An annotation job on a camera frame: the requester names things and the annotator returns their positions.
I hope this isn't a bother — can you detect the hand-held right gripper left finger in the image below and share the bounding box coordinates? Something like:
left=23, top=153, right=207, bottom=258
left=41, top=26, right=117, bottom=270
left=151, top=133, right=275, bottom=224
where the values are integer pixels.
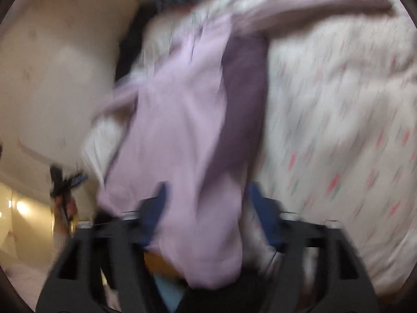
left=35, top=183, right=170, bottom=313

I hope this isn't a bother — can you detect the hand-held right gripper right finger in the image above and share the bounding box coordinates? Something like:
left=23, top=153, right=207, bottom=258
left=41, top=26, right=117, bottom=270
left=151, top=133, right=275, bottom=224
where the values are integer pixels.
left=248, top=183, right=382, bottom=313

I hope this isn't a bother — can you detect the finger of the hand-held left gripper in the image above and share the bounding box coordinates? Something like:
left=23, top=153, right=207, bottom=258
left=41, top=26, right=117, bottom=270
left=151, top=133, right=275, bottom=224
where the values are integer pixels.
left=65, top=173, right=89, bottom=190

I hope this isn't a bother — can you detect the two-tone purple garment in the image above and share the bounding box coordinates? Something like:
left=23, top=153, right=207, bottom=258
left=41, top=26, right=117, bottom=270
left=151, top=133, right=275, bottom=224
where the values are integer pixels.
left=93, top=0, right=395, bottom=291

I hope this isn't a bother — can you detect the person's left forearm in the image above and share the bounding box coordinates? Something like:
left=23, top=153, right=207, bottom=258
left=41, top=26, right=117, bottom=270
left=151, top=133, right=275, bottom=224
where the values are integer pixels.
left=52, top=231, right=74, bottom=260

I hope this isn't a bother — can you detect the person's left hand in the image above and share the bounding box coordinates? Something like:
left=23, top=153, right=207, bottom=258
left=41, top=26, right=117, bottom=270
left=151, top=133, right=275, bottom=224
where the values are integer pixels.
left=54, top=195, right=79, bottom=235

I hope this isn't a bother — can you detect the light blue cloth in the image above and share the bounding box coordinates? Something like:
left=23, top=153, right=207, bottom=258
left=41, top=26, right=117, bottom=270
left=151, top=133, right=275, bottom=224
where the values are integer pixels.
left=154, top=274, right=183, bottom=313

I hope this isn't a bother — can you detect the cherry print white blanket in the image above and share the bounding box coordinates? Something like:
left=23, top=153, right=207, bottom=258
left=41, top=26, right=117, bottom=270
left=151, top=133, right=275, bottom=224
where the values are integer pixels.
left=137, top=0, right=417, bottom=300

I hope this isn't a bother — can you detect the black cloth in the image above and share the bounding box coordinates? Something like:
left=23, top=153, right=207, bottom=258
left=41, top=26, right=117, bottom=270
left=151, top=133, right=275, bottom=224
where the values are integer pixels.
left=114, top=23, right=147, bottom=82

